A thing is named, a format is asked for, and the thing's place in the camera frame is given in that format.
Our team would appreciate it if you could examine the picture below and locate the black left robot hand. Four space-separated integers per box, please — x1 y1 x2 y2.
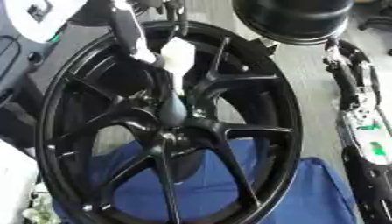
70 0 190 64

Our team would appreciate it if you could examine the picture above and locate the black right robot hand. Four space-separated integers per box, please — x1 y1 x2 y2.
321 38 383 112

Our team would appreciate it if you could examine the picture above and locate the white pin with flat head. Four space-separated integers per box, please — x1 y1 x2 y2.
159 37 198 98

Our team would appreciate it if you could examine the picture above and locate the black spoked wheel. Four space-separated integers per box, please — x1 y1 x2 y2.
33 19 305 224

